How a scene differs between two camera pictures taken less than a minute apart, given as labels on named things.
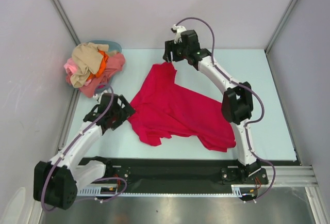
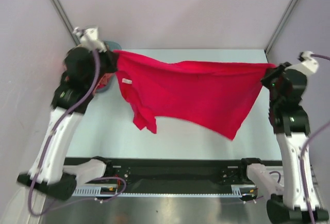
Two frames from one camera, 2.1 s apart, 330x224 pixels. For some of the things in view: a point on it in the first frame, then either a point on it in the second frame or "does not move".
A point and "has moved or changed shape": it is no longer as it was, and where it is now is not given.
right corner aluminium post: x=285 y=14 does not move
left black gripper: x=126 y=112 → x=111 y=58
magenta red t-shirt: x=165 y=109 has moved or changed shape
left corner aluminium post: x=60 y=8 does not move
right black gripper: x=170 y=47 → x=277 y=70
